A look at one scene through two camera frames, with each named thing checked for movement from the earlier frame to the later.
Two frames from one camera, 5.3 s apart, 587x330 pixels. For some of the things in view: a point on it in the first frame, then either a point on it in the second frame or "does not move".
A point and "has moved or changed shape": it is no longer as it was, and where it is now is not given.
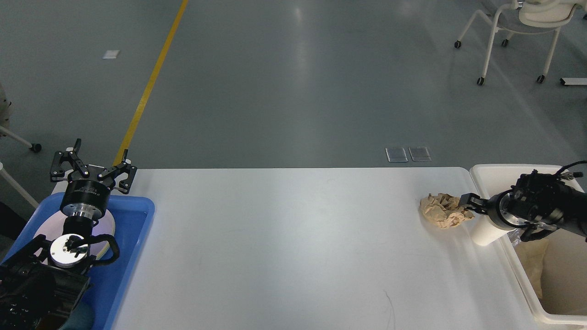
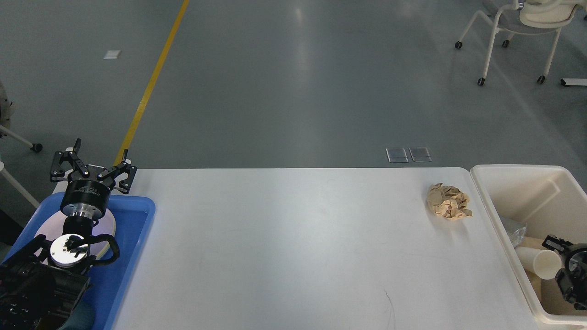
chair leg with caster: x=37 y=147 does not move
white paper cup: x=484 y=231 to x=545 y=264
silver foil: x=514 y=236 does not move
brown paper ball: x=443 y=210 has moved or changed shape
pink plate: x=52 y=226 does not move
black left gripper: x=88 y=196 does not move
